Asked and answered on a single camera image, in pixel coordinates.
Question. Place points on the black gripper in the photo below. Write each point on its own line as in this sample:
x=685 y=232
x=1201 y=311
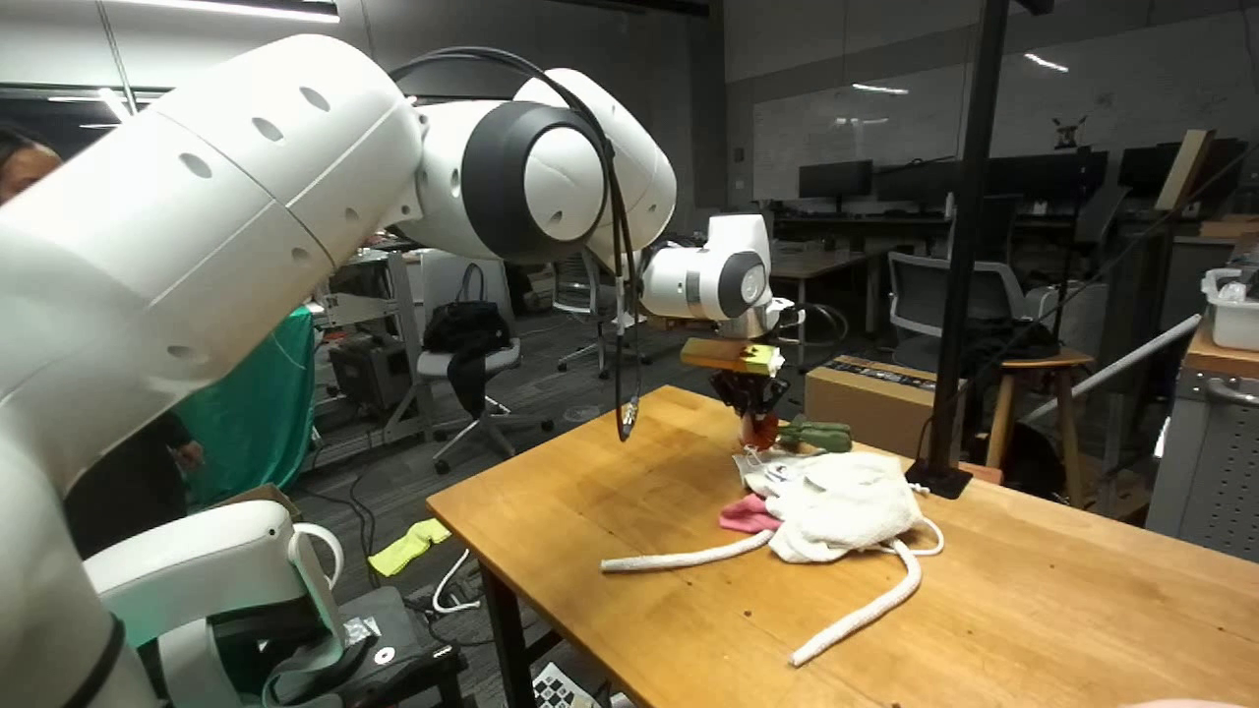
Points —
x=751 y=397

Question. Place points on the red radish toy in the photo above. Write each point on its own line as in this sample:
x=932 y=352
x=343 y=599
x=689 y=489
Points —
x=797 y=432

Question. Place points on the pink cloth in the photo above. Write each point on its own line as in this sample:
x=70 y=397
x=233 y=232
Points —
x=748 y=516

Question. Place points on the white cloth towel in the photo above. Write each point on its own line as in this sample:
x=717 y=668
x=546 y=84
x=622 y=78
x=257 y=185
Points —
x=830 y=506

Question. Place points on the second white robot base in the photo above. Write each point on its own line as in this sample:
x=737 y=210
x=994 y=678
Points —
x=236 y=611

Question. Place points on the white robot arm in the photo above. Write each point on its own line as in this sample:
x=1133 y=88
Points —
x=158 y=258

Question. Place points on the cardboard box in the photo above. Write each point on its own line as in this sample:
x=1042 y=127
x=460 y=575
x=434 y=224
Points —
x=878 y=401

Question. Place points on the wooden stool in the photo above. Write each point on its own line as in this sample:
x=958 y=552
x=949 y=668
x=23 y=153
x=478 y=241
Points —
x=1033 y=432

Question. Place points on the black office chair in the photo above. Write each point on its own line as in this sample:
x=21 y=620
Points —
x=464 y=345

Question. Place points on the yellow paper on floor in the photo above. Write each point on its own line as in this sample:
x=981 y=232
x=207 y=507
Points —
x=411 y=545

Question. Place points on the white plastic bin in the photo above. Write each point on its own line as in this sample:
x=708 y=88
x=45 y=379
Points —
x=1231 y=301

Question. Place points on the person in background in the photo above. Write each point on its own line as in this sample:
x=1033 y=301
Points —
x=21 y=162

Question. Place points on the black camera stand pole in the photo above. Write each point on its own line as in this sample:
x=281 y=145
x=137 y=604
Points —
x=939 y=464

